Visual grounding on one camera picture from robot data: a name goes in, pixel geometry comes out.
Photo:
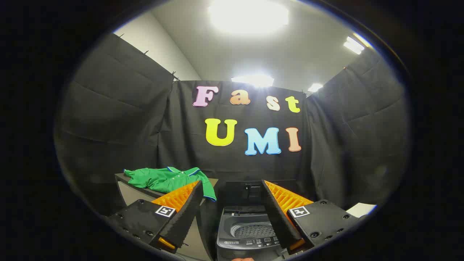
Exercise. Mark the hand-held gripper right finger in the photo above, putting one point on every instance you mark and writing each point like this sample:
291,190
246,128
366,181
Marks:
277,214

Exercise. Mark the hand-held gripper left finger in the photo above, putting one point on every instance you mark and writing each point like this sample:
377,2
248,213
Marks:
188,214

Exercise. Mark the white board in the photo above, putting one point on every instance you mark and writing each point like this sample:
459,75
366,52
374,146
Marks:
360,209

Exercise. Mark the dark grey cabinet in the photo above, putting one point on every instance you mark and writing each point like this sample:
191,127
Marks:
127,194

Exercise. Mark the ceiling light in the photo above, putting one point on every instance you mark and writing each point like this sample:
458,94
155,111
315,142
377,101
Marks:
248,16
353,45
314,87
253,80

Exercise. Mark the grey washing machine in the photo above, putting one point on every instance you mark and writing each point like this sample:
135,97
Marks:
250,247

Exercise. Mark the green polo shirt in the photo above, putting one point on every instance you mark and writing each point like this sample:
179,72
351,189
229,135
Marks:
163,179

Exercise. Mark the black backdrop cloth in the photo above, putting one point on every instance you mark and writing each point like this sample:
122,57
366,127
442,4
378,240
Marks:
108,127

